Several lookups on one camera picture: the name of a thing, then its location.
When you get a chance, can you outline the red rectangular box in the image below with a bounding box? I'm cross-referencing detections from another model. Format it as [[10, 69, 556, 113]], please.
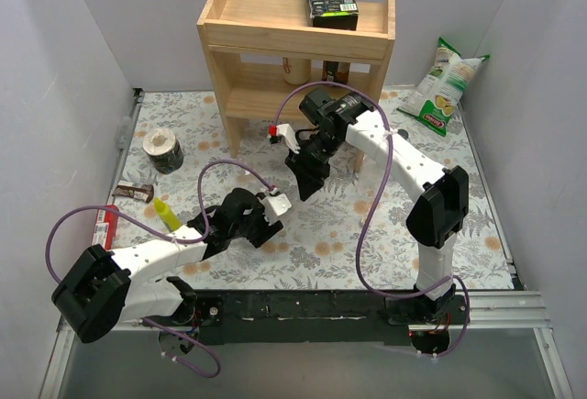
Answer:
[[91, 209, 118, 250]]

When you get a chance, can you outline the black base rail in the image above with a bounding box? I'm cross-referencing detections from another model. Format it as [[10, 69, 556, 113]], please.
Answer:
[[146, 288, 473, 349]]

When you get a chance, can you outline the tape roll with black band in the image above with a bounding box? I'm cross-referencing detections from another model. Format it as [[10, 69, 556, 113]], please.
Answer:
[[142, 127, 184, 174]]

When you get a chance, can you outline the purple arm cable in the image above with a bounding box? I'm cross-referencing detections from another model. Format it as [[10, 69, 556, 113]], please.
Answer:
[[273, 81, 471, 357], [44, 160, 279, 379]]

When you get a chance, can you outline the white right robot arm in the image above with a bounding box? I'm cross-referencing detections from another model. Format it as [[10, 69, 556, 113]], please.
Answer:
[[269, 82, 469, 324]]

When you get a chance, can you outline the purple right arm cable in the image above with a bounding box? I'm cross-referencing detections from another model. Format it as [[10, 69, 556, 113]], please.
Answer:
[[273, 81, 471, 357]]

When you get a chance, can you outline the white bottle with black cap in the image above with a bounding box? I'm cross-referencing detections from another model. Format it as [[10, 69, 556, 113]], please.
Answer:
[[397, 129, 409, 139]]

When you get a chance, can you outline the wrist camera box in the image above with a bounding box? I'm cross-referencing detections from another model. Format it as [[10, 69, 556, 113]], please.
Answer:
[[262, 194, 292, 225], [268, 124, 300, 153]]

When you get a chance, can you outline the brown chocolate bar wrapper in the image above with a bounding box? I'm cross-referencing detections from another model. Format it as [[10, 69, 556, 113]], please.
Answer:
[[112, 182, 155, 204]]

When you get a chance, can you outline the green chips bag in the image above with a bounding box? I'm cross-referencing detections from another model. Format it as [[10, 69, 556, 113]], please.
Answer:
[[398, 37, 491, 137]]

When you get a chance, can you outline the floral patterned table mat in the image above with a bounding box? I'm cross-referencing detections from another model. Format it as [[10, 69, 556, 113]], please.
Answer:
[[109, 86, 515, 292]]

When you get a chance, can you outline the yellow-green glue bottle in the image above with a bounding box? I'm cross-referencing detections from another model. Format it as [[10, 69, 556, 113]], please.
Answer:
[[153, 197, 183, 232]]

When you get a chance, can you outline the cream bottle on shelf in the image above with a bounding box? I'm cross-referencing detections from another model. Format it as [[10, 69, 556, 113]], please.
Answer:
[[282, 57, 312, 85]]

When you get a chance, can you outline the dark jar on shelf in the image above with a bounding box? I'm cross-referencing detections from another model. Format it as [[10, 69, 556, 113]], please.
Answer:
[[322, 61, 350, 84]]

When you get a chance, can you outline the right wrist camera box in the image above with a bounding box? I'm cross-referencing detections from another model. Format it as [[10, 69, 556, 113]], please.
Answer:
[[268, 124, 300, 153]]

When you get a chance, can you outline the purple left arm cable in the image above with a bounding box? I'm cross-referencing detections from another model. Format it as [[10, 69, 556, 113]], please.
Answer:
[[44, 160, 279, 379]]

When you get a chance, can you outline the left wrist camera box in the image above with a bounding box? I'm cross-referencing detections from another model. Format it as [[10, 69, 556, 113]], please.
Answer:
[[262, 194, 292, 225]]

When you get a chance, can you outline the light wooden shelf unit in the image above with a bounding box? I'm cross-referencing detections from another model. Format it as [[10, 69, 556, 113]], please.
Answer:
[[197, 0, 396, 156]]

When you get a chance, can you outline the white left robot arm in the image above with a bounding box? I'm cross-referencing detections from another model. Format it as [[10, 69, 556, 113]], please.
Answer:
[[51, 188, 292, 343]]

